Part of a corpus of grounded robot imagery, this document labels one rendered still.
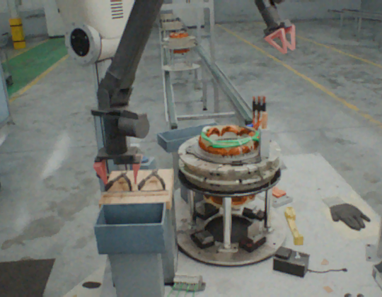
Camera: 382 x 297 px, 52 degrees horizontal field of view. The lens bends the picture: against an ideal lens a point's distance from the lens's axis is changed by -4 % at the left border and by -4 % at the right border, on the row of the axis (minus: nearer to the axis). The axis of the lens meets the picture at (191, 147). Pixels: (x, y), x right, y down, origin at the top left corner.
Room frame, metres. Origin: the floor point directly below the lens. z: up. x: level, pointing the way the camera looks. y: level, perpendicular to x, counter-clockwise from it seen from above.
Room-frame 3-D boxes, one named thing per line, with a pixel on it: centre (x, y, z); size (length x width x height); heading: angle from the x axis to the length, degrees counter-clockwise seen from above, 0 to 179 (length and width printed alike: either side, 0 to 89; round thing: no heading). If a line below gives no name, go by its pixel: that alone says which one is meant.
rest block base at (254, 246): (1.08, -0.18, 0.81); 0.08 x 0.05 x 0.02; 130
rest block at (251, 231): (1.09, -0.19, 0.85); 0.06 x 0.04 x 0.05; 130
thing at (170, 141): (1.45, -0.01, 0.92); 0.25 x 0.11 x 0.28; 113
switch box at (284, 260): (0.97, -0.28, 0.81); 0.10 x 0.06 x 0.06; 60
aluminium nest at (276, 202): (1.40, -0.32, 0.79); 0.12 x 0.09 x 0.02; 28
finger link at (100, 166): (1.01, 0.23, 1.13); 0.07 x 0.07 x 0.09; 0
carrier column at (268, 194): (1.17, -0.25, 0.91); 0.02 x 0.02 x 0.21
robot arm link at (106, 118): (1.00, 0.19, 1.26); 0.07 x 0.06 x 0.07; 56
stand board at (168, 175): (1.03, 0.15, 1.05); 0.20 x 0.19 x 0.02; 179
